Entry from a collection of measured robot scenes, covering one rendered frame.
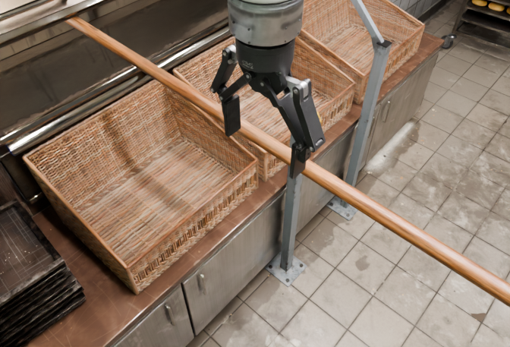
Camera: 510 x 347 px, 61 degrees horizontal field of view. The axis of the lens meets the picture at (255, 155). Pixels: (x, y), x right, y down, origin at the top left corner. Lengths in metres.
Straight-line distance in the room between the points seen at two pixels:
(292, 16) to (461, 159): 2.29
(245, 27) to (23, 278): 0.94
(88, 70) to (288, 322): 1.25
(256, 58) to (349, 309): 1.60
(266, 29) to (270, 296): 1.61
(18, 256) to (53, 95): 0.48
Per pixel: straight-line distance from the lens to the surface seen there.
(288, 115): 0.59
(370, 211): 0.78
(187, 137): 1.73
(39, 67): 1.44
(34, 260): 1.29
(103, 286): 1.44
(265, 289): 2.02
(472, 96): 3.23
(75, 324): 1.42
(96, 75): 1.50
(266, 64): 0.54
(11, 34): 1.23
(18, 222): 1.38
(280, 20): 0.51
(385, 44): 1.67
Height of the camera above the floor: 1.80
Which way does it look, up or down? 46 degrees down
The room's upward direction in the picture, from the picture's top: straight up
